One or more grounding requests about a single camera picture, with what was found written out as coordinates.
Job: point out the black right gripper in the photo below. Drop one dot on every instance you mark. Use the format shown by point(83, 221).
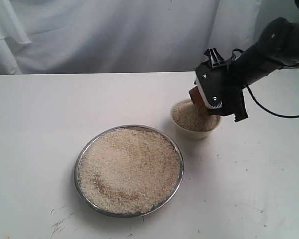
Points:
point(218, 87)

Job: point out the brown wooden cup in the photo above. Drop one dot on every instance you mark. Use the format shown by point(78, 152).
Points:
point(200, 103)

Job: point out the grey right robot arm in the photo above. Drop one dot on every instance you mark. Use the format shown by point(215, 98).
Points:
point(277, 48)

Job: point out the cream ceramic bowl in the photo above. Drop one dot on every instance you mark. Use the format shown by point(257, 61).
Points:
point(190, 123)

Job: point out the round steel rice tray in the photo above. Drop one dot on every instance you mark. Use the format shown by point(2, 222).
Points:
point(128, 171)

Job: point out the white backdrop curtain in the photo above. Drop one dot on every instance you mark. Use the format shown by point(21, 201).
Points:
point(117, 36)

